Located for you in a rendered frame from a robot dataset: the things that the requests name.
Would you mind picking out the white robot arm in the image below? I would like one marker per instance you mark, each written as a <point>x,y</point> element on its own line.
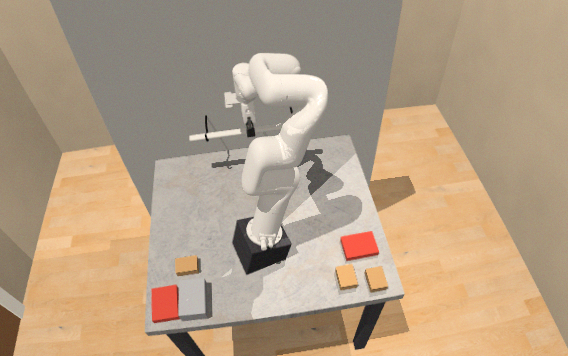
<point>271,162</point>

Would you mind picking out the tan flat block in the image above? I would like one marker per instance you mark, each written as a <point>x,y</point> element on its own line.
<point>346,277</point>
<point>186,265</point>
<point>376,279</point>

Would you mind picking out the red rectangular block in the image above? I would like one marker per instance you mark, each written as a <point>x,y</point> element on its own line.
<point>360,245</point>
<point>165,304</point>

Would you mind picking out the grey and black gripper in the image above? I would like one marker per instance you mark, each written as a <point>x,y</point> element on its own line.
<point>251,116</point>

